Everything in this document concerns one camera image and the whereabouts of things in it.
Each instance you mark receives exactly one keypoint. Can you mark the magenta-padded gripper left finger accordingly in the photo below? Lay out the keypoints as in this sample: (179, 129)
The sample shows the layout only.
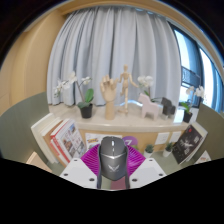
(76, 171)

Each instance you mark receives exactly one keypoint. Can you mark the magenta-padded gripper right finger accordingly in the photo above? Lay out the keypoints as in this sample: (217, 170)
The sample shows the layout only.
(148, 170)

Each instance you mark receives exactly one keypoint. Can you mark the grey computer mouse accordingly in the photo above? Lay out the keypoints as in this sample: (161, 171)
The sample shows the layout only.
(113, 156)

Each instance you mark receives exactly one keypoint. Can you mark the illustrated cover book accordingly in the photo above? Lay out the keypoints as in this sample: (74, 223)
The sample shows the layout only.
(71, 141)

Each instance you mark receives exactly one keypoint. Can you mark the red spine book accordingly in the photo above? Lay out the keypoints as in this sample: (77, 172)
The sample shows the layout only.
(56, 143)

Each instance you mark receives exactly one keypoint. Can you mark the purple round number sign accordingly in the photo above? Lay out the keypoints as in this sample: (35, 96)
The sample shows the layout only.
(130, 140)

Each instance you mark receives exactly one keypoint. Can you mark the beige booklet with red text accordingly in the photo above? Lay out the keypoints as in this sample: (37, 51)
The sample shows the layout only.
(36, 161)

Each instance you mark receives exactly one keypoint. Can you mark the brown book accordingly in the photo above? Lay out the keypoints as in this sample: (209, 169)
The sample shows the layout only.
(50, 136)

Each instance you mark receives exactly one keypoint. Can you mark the black cover book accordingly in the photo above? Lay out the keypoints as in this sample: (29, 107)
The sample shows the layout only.
(186, 143)

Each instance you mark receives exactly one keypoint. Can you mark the light wooden desk ledge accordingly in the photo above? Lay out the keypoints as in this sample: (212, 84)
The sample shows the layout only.
(133, 125)

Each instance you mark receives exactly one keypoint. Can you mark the white orchid, large black pot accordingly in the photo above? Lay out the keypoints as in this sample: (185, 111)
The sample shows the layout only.
(86, 110)

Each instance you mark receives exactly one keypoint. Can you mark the pink horse figurine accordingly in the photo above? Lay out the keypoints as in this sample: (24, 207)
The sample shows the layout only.
(149, 106)

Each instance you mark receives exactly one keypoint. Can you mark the black horse figurine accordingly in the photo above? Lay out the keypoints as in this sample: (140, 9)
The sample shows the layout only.
(168, 107)

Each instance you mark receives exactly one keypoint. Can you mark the white orchid, small black pot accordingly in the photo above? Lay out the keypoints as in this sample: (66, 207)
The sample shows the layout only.
(187, 116)

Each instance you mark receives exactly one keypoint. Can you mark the wooden hand model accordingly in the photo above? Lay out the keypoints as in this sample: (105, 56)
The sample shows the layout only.
(109, 96)

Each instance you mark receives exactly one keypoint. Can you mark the white orchid behind horse figurines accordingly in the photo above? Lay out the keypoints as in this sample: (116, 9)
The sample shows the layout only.
(145, 81)

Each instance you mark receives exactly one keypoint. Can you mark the wooden mannequin figure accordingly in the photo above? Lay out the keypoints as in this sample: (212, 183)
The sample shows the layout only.
(125, 83)

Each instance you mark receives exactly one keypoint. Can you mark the dark framed window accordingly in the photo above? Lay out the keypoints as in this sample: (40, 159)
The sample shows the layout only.
(193, 60)

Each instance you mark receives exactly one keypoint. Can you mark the grey curtain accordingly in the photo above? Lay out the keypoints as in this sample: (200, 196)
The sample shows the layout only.
(113, 43)

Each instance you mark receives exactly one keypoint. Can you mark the white wall socket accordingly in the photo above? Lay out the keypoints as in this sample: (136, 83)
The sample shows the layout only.
(175, 136)
(162, 138)

